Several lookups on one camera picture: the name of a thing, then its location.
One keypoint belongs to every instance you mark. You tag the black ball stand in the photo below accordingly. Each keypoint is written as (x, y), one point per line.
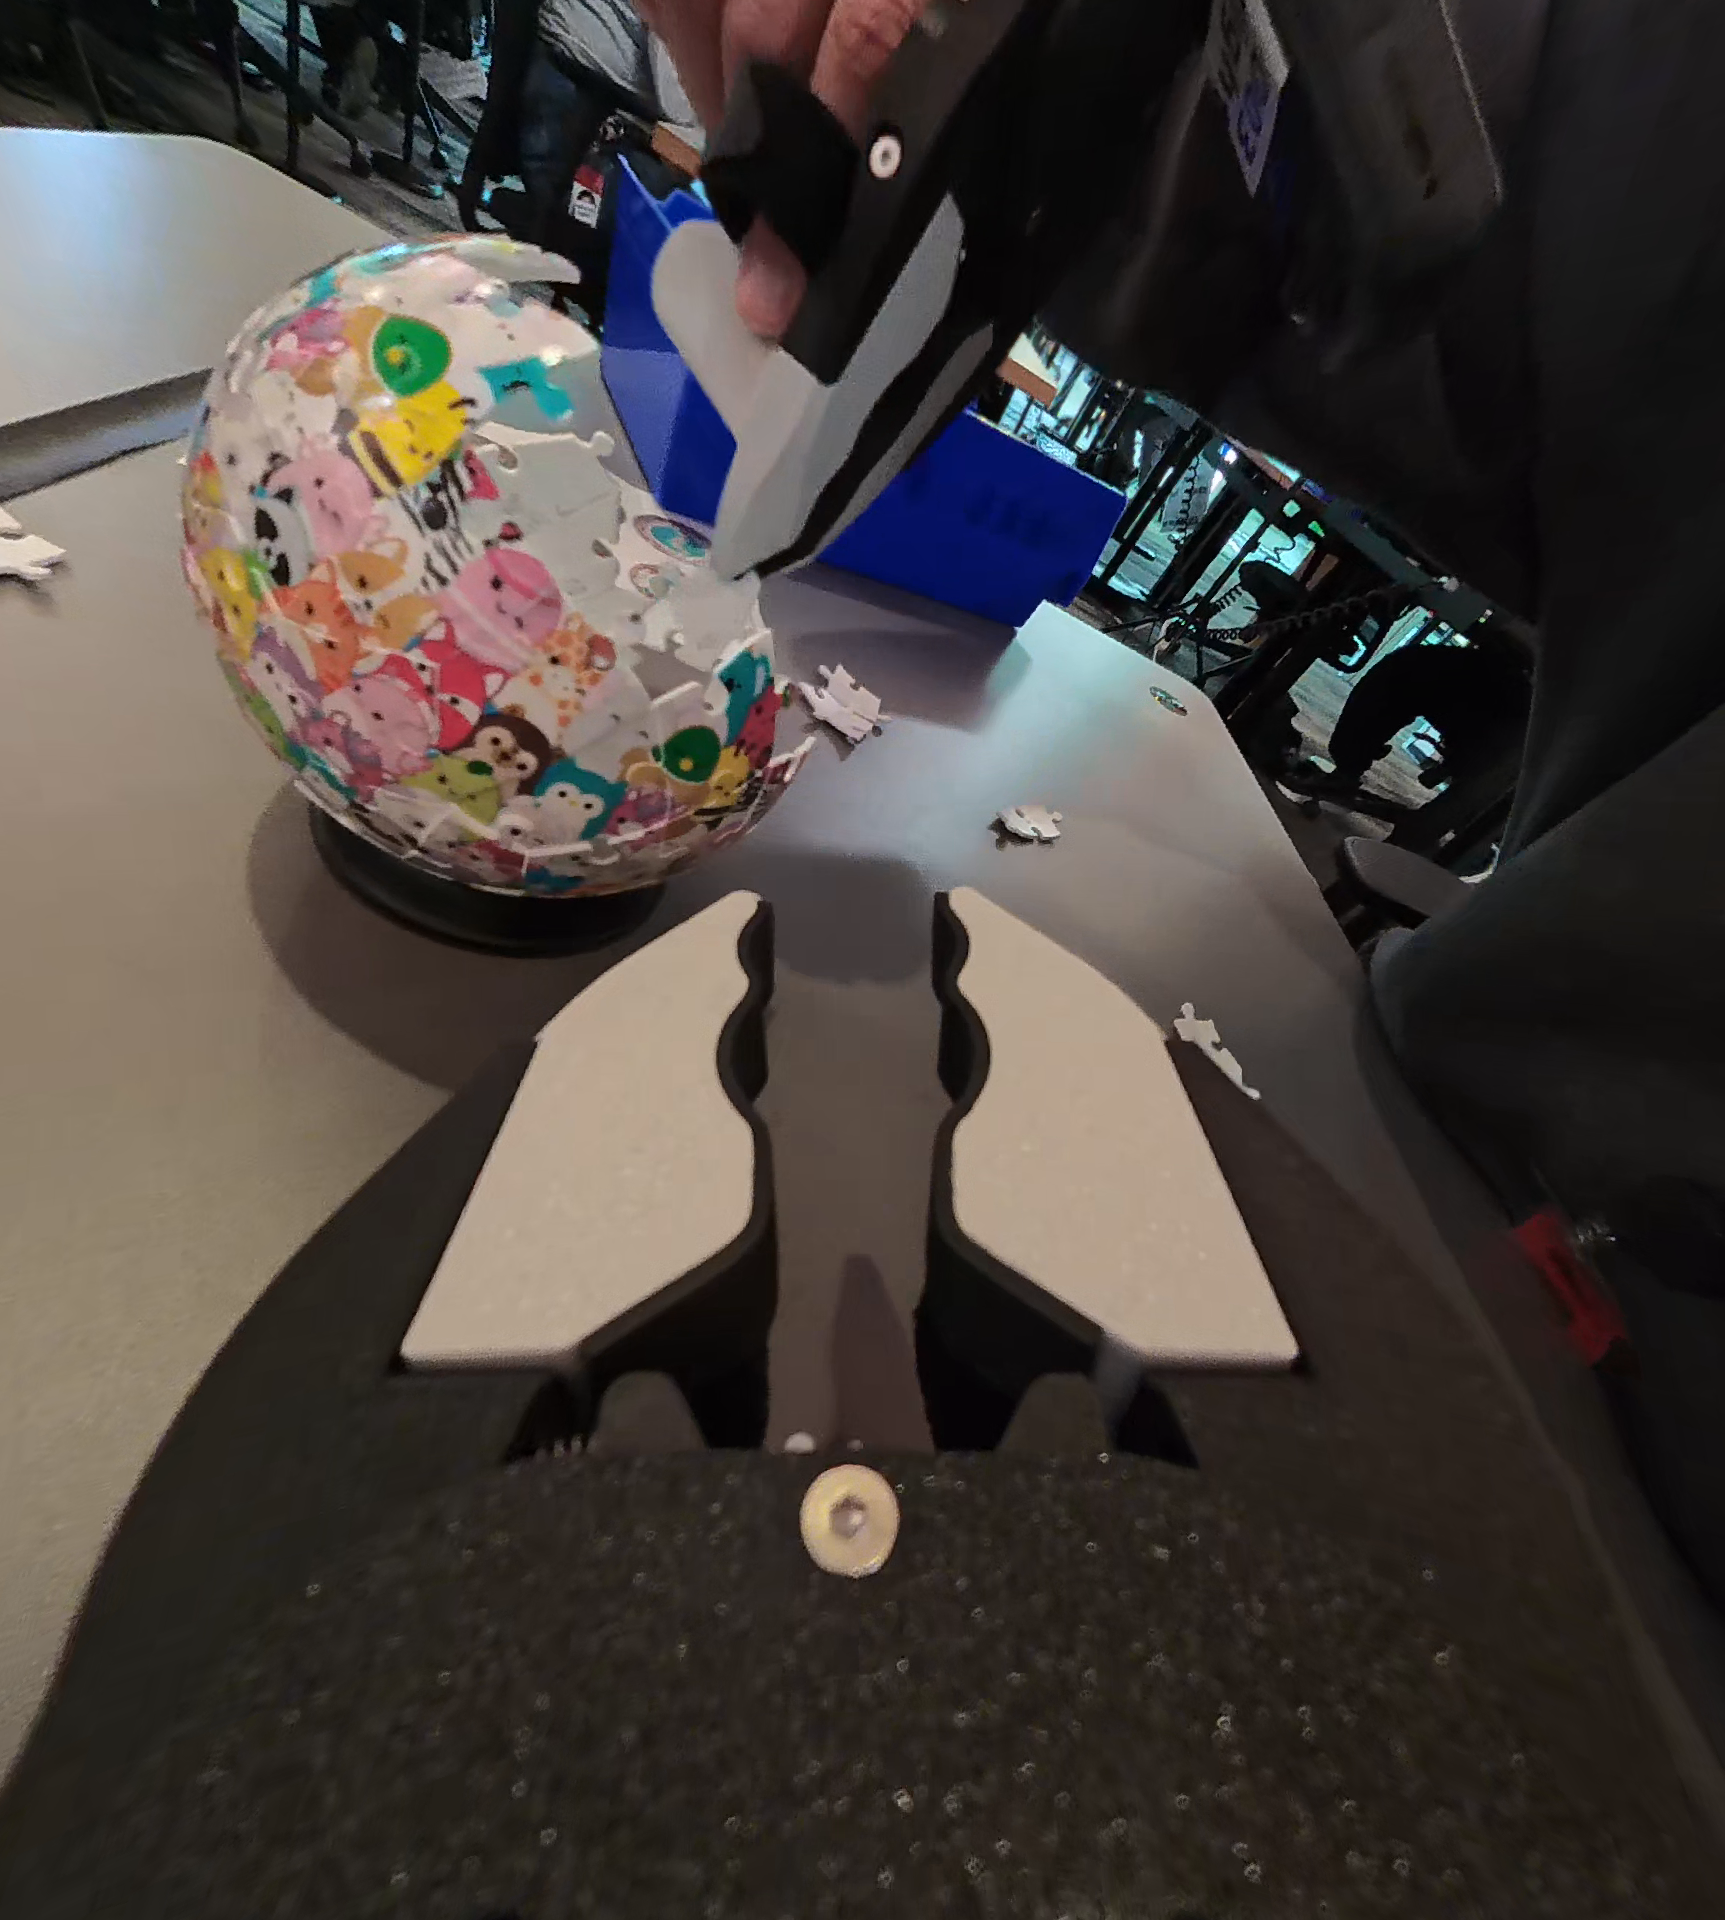
(471, 901)

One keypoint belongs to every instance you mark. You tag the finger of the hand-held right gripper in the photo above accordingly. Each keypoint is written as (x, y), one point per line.
(847, 421)
(708, 330)

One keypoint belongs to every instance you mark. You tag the colourful puzzle ball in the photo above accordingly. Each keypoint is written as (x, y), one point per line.
(471, 572)

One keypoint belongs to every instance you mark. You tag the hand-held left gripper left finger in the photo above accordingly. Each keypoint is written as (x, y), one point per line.
(591, 1202)

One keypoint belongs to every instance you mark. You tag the blue plastic bin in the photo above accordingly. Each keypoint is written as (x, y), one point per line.
(1012, 512)

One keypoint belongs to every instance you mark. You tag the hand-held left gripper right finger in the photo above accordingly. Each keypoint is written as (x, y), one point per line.
(1104, 1202)

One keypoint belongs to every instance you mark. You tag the person's right hand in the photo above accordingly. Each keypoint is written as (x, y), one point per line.
(774, 32)

